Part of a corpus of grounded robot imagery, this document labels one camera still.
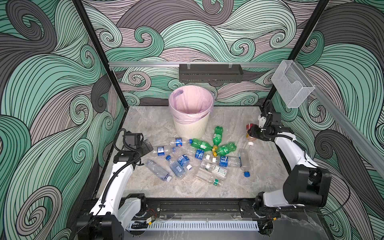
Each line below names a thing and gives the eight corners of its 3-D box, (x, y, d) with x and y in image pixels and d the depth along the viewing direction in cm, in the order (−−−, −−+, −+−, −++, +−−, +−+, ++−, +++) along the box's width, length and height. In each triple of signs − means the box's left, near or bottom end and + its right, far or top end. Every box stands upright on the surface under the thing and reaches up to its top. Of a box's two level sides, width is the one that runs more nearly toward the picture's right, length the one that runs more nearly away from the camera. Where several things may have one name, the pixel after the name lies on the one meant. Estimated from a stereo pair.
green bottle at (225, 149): (215, 160, 92) (217, 156, 88) (211, 153, 95) (212, 149, 91) (236, 151, 97) (238, 147, 93) (231, 144, 100) (233, 140, 96)
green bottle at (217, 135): (211, 146, 99) (212, 141, 95) (214, 129, 108) (215, 125, 104) (220, 148, 98) (221, 144, 94) (222, 131, 107) (223, 127, 103)
